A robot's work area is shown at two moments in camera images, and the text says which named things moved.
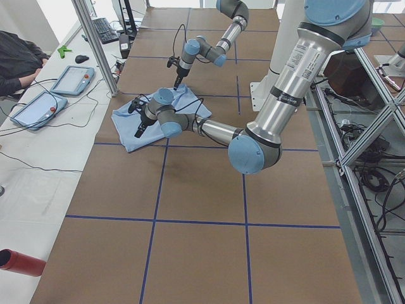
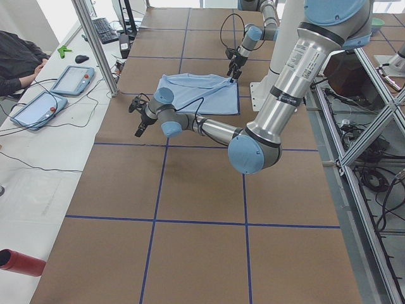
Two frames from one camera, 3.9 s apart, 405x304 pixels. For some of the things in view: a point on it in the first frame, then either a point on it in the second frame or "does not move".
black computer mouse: (81, 58) does not move
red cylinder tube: (14, 261) does not move
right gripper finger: (177, 82) -> (236, 73)
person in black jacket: (21, 62) does not move
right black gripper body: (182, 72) -> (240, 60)
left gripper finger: (140, 130) does not move
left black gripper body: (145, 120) does not move
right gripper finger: (179, 80) -> (230, 68)
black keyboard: (104, 31) does not move
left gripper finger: (143, 128) does not move
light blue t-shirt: (127, 123) -> (202, 93)
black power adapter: (124, 43) does not move
